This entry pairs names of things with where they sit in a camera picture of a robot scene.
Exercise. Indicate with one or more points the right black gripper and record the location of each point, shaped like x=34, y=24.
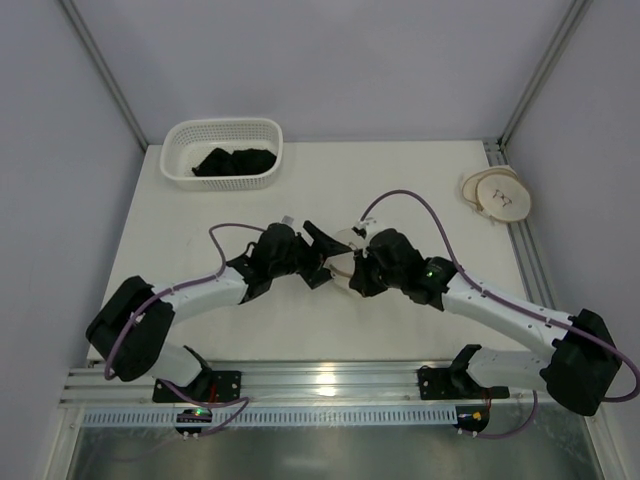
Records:
x=361, y=270

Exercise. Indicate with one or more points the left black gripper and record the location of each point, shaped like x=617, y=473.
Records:
x=310, y=256

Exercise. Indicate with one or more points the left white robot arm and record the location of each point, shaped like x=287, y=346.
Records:
x=130, y=331

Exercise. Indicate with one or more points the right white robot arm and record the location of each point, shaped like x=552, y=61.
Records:
x=571, y=357

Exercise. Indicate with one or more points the black bra in basket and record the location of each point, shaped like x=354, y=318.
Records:
x=247, y=162

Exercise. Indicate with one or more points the white plastic basket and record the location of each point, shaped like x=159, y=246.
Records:
x=189, y=142

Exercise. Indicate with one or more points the right controller board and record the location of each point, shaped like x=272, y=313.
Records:
x=471, y=421

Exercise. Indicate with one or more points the controller board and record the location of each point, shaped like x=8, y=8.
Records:
x=471, y=421
x=192, y=422

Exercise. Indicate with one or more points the left controller board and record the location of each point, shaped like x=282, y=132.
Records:
x=192, y=422

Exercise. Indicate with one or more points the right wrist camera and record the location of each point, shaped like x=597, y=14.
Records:
x=365, y=228

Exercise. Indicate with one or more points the aluminium front rail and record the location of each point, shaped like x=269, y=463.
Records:
x=297, y=383

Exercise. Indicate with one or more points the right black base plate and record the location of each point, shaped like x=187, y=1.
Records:
x=454, y=383

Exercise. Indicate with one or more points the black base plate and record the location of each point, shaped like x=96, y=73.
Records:
x=220, y=387
x=454, y=383

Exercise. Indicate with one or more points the right aluminium side rail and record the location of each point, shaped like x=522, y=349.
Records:
x=530, y=250

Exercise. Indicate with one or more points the slotted grey cable duct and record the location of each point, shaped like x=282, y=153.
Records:
x=272, y=416

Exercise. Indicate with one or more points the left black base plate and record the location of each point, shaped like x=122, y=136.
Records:
x=220, y=387

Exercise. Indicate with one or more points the right aluminium frame post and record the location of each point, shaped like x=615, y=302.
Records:
x=561, y=38

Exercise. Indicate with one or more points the aluminium frame post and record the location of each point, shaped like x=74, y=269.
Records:
x=91, y=48
x=561, y=38

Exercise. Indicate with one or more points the left aluminium frame post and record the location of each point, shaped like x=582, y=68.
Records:
x=91, y=48

